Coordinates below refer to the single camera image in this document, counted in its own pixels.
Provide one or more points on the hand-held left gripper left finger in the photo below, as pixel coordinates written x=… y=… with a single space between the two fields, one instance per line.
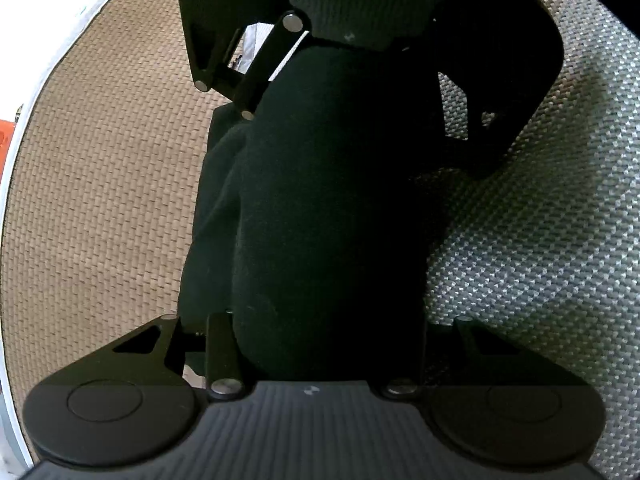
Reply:
x=222 y=355

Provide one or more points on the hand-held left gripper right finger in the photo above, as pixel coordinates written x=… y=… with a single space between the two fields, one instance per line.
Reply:
x=465 y=330

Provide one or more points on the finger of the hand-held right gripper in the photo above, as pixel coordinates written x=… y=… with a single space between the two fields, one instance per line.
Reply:
x=271 y=66
x=475 y=105

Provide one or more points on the plain black garment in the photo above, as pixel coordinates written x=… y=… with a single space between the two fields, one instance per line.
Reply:
x=310 y=210

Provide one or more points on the tan woven mattress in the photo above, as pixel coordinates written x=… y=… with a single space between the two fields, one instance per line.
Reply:
x=100 y=185

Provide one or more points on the white woven bed mat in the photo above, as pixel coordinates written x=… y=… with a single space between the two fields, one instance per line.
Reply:
x=550 y=235

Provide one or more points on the orange first aid box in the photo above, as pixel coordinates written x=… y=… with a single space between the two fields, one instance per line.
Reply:
x=4 y=145

